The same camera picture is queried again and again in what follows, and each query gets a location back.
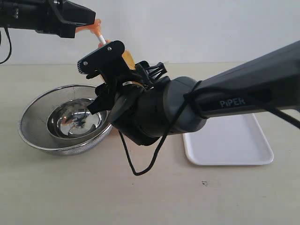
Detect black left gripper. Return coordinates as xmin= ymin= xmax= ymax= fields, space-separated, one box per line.
xmin=35 ymin=0 xmax=96 ymax=38

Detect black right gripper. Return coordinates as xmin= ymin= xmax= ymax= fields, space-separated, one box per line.
xmin=87 ymin=61 xmax=167 ymax=146

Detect orange pump soap bottle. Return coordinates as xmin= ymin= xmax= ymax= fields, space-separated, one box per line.
xmin=75 ymin=19 xmax=135 ymax=69

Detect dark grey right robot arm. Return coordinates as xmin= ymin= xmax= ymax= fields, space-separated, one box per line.
xmin=78 ymin=41 xmax=300 ymax=146

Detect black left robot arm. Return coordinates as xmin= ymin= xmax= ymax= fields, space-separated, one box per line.
xmin=0 ymin=0 xmax=96 ymax=38

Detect small stainless steel bowl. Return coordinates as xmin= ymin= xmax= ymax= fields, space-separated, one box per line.
xmin=47 ymin=98 xmax=108 ymax=140

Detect steel mesh colander bowl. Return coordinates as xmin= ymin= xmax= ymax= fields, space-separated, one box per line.
xmin=18 ymin=84 xmax=112 ymax=156

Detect white rectangular plastic tray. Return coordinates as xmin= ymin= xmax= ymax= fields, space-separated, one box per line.
xmin=183 ymin=114 xmax=274 ymax=166

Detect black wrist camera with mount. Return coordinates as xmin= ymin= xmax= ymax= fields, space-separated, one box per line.
xmin=77 ymin=40 xmax=130 ymax=83

